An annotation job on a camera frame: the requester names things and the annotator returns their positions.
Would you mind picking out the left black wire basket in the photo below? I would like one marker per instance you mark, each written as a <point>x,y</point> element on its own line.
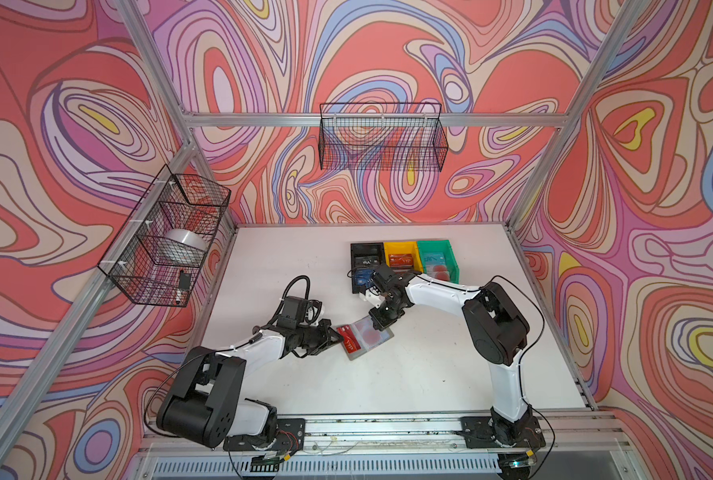
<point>158,256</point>

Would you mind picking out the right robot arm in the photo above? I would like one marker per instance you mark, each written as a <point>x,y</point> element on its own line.
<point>498,332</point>

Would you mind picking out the pink cards in green bin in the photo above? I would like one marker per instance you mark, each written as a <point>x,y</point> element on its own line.
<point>435,266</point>

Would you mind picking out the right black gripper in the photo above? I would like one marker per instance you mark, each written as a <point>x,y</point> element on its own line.
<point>379,321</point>

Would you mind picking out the green plastic bin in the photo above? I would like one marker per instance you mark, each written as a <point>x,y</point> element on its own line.
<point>444,246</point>

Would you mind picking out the white pink april card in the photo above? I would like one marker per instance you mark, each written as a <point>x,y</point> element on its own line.
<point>369,337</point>

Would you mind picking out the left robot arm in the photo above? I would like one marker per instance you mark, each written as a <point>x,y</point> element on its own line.
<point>205,404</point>

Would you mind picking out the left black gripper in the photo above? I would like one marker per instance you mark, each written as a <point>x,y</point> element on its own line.
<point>323,342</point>

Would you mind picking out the grey leather card holder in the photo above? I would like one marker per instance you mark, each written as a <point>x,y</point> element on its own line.
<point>362,351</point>

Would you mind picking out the black plastic bin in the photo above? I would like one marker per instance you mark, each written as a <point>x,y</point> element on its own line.
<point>364,258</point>

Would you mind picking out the black wire basket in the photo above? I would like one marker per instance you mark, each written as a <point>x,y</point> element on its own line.
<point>382,136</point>
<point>158,256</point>

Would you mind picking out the yellow plastic bin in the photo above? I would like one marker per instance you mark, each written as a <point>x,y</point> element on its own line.
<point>397,247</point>

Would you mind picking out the red cards in yellow bin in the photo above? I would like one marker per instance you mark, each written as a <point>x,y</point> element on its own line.
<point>402,261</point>

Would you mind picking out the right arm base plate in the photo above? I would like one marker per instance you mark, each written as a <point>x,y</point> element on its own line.
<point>483,432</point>

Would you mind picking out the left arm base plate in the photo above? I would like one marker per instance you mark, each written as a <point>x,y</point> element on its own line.
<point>280,436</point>

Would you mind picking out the back black wire basket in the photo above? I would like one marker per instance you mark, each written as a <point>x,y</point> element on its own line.
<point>382,136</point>

